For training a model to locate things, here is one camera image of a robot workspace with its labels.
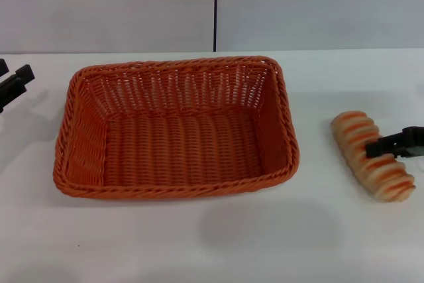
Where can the orange woven plastic basket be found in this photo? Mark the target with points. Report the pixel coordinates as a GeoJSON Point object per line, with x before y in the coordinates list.
{"type": "Point", "coordinates": [179, 150]}

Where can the striped spiral bread roll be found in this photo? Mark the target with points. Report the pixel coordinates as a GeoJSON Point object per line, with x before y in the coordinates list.
{"type": "Point", "coordinates": [354, 137]}

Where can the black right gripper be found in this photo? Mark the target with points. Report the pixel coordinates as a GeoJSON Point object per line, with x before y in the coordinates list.
{"type": "Point", "coordinates": [418, 140]}

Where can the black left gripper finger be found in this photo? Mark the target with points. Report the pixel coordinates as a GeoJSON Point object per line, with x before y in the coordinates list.
{"type": "Point", "coordinates": [15, 87]}
{"type": "Point", "coordinates": [3, 67]}

